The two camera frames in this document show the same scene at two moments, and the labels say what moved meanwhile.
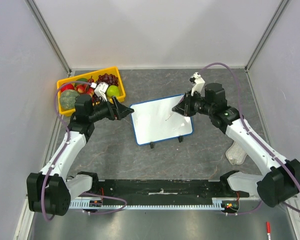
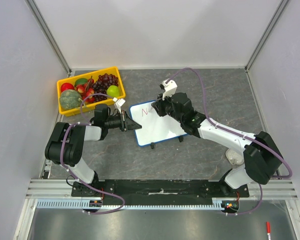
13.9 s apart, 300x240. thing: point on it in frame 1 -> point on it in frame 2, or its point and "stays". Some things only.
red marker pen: x=268 y=230 stays
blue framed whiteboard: x=154 y=121 stays
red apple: x=67 y=86 stays
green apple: x=113 y=90 stays
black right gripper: x=187 y=104 -> x=161 y=106
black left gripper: x=123 y=110 -> x=130 y=124
